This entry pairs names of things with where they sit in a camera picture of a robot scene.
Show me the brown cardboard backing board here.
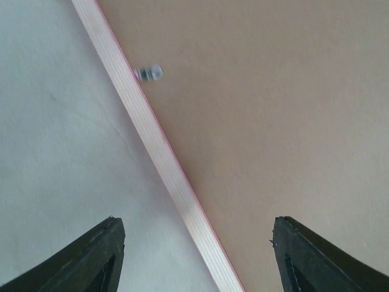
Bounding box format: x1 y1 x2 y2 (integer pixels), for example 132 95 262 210
99 1 388 291

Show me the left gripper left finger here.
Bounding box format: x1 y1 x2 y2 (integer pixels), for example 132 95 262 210
1 217 125 291

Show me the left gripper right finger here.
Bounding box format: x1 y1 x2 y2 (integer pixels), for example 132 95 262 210
271 216 388 291

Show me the pink wooden picture frame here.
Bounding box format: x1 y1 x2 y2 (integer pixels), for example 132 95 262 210
73 1 244 291

